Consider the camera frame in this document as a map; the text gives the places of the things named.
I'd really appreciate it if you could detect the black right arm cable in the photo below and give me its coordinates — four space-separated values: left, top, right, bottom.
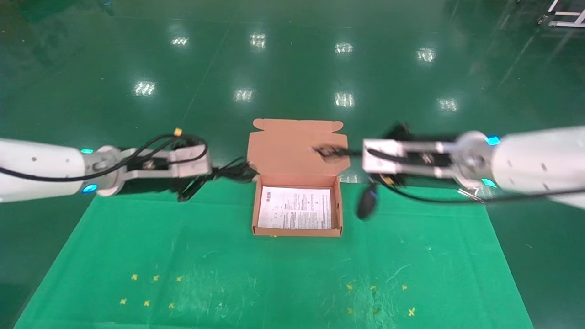
366 122 585 205

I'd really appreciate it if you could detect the metal binder clip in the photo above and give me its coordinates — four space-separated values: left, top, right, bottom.
458 187 485 204

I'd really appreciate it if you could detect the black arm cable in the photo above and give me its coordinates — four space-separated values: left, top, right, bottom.
366 122 585 205
0 128 209 182

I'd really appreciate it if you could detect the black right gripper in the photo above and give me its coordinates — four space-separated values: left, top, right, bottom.
367 135 458 188

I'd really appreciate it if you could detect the black wired computer mouse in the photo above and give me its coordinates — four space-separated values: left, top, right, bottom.
312 145 380 221

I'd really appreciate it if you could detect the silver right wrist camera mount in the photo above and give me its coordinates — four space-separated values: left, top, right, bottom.
362 139 458 180

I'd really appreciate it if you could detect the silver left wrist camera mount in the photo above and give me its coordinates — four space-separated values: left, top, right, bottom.
122 145 212 180

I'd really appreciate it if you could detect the black data cable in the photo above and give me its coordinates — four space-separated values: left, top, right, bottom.
205 157 259 184

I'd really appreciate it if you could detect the white wheeled cart frame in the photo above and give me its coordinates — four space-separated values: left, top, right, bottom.
538 0 585 28

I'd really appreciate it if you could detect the orange cardboard box with lid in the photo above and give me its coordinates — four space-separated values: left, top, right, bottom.
246 118 351 238

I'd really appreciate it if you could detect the white printed instruction sheet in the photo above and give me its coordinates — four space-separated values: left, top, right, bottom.
257 186 333 230

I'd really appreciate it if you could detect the green table mat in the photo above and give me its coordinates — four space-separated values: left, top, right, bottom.
14 168 534 329

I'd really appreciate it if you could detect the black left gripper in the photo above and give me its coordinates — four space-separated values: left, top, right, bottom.
120 155 222 202

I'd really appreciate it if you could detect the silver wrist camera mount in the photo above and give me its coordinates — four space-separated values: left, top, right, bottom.
362 139 458 180
122 145 212 180

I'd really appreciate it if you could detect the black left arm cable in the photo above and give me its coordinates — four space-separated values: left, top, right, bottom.
0 128 209 182

